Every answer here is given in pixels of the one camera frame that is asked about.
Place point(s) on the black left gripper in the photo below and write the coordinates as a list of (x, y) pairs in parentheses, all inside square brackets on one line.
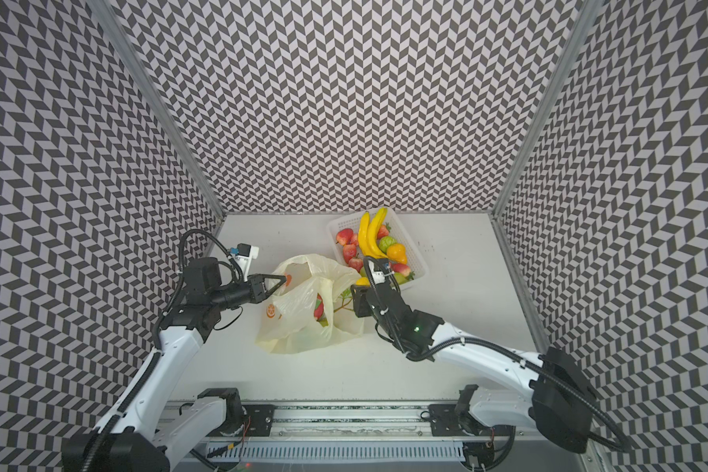
[(258, 289)]

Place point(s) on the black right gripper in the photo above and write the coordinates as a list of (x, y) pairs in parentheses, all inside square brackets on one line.
[(369, 293)]

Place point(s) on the yellow plastic bag orange print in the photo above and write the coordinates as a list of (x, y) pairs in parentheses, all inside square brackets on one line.
[(289, 326)]

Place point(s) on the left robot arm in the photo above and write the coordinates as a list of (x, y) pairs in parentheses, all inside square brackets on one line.
[(128, 436)]

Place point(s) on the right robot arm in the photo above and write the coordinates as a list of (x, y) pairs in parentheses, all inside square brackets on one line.
[(545, 391)]

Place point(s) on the orange fruit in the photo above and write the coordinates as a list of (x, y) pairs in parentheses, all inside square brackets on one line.
[(397, 253)]

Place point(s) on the red apple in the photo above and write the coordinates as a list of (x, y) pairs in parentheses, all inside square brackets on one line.
[(345, 237)]

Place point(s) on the green apple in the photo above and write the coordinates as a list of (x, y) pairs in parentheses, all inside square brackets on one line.
[(385, 243)]

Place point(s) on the white plastic fruit basket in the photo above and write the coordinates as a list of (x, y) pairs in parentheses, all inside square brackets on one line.
[(415, 259)]

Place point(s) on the yellow banana bunch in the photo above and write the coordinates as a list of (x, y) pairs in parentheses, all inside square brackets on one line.
[(368, 232)]

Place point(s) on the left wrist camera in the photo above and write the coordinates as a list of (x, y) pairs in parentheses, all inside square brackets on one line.
[(242, 257)]

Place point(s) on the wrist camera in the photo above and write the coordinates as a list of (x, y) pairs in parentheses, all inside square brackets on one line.
[(242, 257), (376, 271)]

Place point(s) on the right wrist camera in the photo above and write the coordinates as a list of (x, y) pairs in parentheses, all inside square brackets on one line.
[(376, 271)]

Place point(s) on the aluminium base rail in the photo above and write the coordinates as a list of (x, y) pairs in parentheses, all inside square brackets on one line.
[(383, 420)]

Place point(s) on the aluminium left corner post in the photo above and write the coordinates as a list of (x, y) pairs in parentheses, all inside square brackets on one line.
[(107, 19)]

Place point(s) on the aluminium corner post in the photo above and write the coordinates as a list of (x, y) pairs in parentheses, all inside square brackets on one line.
[(107, 19), (583, 24)]

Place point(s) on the aluminium right corner post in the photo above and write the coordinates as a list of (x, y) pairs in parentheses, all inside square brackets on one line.
[(583, 24)]

